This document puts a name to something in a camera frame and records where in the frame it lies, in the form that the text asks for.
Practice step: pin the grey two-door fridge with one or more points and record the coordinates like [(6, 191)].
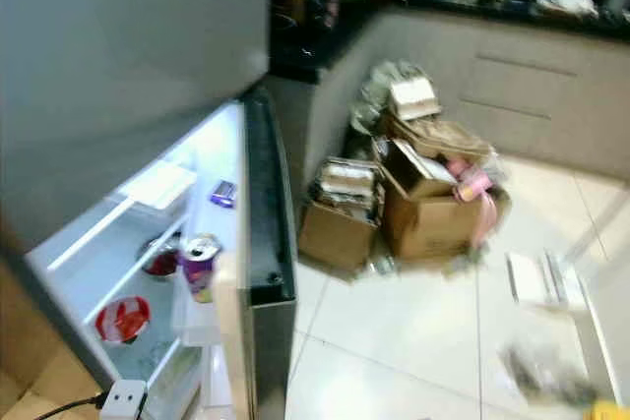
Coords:
[(118, 46)]

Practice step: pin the fridge lower door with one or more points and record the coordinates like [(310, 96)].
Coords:
[(268, 213)]

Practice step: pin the white flat box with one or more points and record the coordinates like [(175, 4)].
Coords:
[(162, 184)]

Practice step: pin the steel bowl of red berries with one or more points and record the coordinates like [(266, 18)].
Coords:
[(160, 261)]

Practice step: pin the red lidded bowl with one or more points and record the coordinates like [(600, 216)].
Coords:
[(123, 320)]

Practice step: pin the purple drink can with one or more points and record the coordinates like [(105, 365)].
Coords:
[(202, 268)]

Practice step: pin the dark blue snack packet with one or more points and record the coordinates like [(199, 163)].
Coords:
[(223, 193)]

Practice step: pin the small brown cardboard box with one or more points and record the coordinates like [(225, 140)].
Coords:
[(340, 233)]

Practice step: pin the large brown cardboard box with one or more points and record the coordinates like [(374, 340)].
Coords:
[(438, 223)]

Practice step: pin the flat brown cardboard pile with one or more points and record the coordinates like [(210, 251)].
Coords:
[(443, 137)]

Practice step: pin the pink bag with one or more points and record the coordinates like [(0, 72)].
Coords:
[(472, 184)]

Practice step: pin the black topped kitchen counter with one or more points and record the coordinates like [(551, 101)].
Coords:
[(502, 86)]

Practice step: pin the white dustpan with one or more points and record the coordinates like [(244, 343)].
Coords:
[(546, 277)]

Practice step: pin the grey mottled floor rag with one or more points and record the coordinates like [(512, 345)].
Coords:
[(546, 371)]

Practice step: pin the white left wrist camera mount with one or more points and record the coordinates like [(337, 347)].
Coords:
[(125, 402)]

